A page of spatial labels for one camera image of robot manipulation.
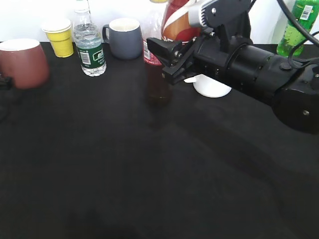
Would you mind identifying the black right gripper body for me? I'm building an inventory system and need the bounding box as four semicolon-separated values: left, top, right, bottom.
161;35;239;86

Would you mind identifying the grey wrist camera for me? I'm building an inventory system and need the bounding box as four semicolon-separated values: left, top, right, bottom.
188;0;251;44

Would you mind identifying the green sprite bottle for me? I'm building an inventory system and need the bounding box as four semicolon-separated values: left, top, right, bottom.
276;0;319;57

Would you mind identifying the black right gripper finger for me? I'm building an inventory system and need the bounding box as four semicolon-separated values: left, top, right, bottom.
146;37;182;68

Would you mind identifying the brown Nescafe coffee bottle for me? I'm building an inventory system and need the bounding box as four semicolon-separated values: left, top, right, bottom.
161;0;201;44

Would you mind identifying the dark red ceramic mug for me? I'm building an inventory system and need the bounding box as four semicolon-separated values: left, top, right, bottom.
0;38;50;90

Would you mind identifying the grey ceramic mug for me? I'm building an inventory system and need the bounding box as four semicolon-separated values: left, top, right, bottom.
102;17;143;60

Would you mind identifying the green label water bottle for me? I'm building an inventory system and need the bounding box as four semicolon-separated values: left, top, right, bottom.
72;0;107;77

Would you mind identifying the yellow paper cup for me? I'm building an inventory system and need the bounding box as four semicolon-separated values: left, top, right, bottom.
41;18;74;58

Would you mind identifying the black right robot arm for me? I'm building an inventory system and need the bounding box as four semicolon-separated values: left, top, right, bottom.
147;34;319;134

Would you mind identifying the black cable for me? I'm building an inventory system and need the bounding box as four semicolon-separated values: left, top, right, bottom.
278;0;319;69

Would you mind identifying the red label cola bottle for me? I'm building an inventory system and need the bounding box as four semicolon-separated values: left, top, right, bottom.
141;9;172;107

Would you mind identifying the white ceramic mug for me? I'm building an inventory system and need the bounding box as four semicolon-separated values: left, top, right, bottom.
184;74;232;98

